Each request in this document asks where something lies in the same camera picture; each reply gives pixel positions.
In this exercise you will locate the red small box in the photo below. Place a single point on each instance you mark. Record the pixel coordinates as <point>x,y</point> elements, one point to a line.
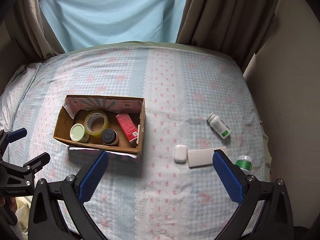
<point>128,127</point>

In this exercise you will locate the pale green lid jar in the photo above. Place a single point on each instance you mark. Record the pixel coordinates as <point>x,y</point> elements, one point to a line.
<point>78,133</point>

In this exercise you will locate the pillow in floral case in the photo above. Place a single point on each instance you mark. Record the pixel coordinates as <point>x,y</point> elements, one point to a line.
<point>15,91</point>

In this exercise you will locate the green mattress cover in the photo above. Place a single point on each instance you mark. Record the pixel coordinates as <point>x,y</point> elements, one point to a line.
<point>154,44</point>

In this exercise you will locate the checkered floral bed sheet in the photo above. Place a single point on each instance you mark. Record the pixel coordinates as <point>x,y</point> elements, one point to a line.
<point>155,198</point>

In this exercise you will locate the green label white jar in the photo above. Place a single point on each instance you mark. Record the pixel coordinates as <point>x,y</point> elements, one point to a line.
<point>244,162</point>

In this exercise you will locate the light blue hanging cloth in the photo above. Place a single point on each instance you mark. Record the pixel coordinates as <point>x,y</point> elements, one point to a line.
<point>80,24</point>

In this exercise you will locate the white remote control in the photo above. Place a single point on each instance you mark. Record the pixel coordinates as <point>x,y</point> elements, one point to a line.
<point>203,157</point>

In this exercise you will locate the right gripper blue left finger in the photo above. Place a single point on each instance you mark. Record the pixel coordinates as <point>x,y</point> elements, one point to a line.
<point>57,209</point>

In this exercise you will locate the white pill bottle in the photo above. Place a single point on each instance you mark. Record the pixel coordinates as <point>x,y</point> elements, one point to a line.
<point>219,126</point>

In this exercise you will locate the yellow tape roll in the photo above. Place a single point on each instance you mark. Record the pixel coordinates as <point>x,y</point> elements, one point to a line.
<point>95,123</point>

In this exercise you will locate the black lid small jar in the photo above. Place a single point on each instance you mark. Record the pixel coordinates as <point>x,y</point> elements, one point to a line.
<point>109,137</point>

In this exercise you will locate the right brown curtain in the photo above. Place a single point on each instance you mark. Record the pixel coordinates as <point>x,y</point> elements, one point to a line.
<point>237,28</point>

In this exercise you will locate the cardboard box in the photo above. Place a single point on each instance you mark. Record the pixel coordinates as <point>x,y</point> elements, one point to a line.
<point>75,108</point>

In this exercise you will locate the left brown curtain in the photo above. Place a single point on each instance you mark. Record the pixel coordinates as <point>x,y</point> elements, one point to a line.
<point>27,25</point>

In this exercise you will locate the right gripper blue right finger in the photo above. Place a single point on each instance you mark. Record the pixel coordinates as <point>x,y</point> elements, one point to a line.
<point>264,209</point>

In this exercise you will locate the white earbuds case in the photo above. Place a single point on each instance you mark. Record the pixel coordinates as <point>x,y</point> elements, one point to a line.
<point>180,153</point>

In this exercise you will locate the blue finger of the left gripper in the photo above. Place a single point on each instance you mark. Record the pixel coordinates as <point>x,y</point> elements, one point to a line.
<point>10,137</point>
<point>31,167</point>

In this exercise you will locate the brown curtain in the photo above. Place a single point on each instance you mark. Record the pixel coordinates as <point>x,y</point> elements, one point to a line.
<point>27,25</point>
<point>237,28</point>

